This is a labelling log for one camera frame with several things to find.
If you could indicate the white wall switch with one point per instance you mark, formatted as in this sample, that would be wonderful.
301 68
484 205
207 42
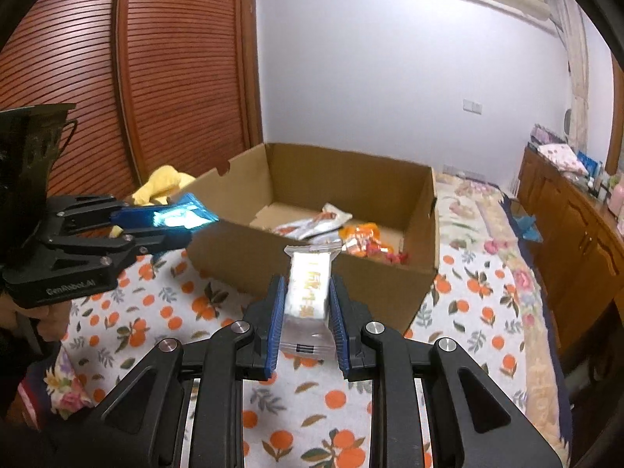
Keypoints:
472 106

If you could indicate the pink bottle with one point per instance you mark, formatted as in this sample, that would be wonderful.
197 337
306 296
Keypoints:
616 200

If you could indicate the white red snack packet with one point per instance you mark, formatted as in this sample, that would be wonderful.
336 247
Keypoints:
329 219

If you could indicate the yellow plush toy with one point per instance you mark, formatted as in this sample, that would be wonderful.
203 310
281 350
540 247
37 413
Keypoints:
162 184

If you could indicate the orange snack packets in box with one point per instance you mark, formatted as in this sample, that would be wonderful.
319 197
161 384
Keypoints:
364 241

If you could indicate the wooden sideboard cabinet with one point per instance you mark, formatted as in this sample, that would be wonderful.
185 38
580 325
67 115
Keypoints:
581 254

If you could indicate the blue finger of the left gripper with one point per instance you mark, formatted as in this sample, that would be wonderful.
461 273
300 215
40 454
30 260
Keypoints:
150 242
133 217

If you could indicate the person's left hand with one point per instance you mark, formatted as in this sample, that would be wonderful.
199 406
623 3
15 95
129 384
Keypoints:
53 320

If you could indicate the blue foil snack packet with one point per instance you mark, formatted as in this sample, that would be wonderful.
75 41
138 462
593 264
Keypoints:
188 212

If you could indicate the brown cardboard box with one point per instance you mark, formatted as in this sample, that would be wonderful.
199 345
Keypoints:
276 184

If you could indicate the white yellow snack bar packet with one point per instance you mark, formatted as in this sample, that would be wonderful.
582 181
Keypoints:
306 328

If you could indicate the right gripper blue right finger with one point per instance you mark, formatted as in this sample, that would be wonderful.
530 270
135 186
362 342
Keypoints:
339 330

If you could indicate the floral beige curtain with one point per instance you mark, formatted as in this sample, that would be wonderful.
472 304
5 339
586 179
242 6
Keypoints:
571 20

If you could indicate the floral quilt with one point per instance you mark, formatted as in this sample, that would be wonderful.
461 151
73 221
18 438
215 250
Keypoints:
505 330

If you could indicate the folded floral cloth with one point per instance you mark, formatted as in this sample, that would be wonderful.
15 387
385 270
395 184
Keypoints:
563 158

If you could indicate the wooden louvered wardrobe door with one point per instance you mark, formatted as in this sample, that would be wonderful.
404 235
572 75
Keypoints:
150 83

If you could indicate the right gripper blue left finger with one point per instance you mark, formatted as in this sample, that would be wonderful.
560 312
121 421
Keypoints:
278 290

